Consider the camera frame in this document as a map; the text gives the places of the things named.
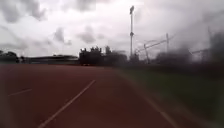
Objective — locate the clump of dark trees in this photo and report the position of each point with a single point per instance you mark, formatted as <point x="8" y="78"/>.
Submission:
<point x="96" y="57"/>

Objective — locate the tall floodlight mast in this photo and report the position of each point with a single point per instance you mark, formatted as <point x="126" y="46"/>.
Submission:
<point x="131" y="33"/>

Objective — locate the slanted poles with netting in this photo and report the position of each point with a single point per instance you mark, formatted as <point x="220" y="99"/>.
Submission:
<point x="146" y="50"/>

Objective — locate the low long building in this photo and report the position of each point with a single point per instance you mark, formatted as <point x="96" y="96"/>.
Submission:
<point x="53" y="59"/>

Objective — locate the row of dark trees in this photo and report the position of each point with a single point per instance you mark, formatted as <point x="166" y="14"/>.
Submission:
<point x="173" y="57"/>

